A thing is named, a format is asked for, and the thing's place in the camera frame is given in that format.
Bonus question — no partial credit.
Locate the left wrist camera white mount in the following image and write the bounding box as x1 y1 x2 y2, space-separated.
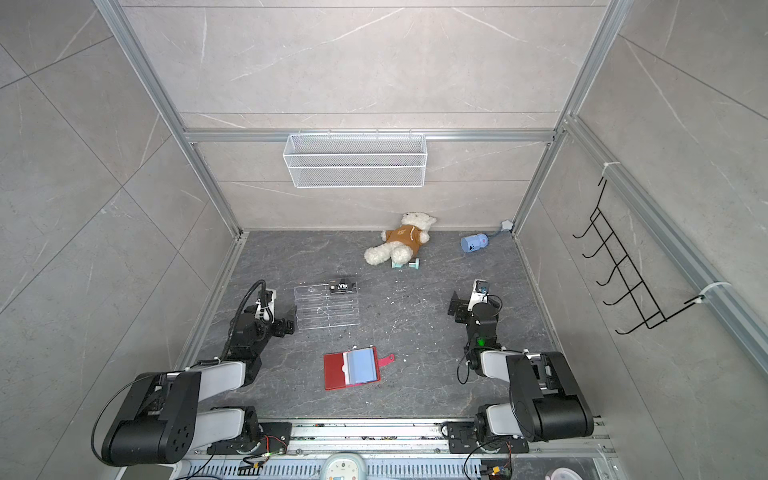
254 289 276 324

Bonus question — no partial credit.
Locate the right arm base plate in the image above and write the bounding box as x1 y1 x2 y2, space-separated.
440 421 530 454

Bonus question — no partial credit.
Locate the white round timer device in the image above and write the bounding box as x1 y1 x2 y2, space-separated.
320 452 367 480

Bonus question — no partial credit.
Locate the white teddy bear orange shirt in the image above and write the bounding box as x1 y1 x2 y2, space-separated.
364 212 437 266

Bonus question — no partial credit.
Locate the clear acrylic organizer tray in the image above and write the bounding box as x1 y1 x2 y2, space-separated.
293 281 360 330

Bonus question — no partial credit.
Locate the teal small dumbbell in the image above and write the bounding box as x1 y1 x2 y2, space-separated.
391 257 420 270

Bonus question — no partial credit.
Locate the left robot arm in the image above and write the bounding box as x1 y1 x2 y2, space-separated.
90 279 295 467

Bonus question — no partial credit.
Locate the black wire hook rack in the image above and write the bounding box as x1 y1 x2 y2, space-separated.
571 177 706 336

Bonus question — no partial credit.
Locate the red leather card holder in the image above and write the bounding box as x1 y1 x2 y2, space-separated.
323 346 396 391

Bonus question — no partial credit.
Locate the black VIP credit card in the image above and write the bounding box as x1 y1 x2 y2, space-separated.
328 283 358 297

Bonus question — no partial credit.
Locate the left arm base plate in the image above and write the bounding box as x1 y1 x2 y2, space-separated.
206 422 292 456

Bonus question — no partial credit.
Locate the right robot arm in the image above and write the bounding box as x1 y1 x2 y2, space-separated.
447 293 594 448

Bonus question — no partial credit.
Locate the blue cylindrical cup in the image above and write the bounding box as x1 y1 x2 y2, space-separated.
460 233 489 253

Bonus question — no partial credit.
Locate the white wire mesh basket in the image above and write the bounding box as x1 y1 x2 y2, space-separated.
283 133 428 189

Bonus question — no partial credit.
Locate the pink white round object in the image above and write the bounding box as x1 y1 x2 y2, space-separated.
546 467 583 480

